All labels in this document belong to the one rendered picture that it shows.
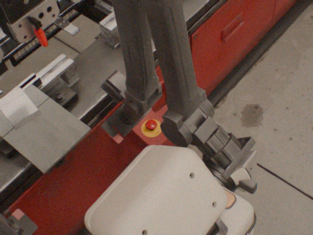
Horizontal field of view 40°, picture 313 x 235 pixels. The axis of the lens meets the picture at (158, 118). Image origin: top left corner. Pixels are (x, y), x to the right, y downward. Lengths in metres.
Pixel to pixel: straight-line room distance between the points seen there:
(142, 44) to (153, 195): 0.30
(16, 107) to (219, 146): 0.68
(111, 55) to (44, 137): 0.46
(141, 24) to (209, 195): 0.33
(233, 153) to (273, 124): 1.53
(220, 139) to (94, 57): 0.78
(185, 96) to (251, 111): 1.65
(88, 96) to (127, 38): 0.66
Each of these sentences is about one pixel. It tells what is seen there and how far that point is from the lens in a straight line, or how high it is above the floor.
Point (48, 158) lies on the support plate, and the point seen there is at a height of 1.00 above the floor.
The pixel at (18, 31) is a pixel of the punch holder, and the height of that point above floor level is 1.23.
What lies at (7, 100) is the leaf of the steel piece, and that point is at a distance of 1.38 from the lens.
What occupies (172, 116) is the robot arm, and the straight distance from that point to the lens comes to 0.88.
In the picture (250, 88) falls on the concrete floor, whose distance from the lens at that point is 2.57.
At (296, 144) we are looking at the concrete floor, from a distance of 2.40.
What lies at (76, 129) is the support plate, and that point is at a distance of 1.25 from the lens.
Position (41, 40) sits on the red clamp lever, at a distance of 1.24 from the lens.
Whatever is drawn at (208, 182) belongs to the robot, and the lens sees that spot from 0.75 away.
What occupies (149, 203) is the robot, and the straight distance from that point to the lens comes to 0.69.
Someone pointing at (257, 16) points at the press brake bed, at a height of 0.46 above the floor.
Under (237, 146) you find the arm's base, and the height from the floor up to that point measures 1.22.
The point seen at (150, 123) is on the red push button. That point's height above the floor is 0.81.
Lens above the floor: 2.03
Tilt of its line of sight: 56 degrees down
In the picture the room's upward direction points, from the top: 7 degrees counter-clockwise
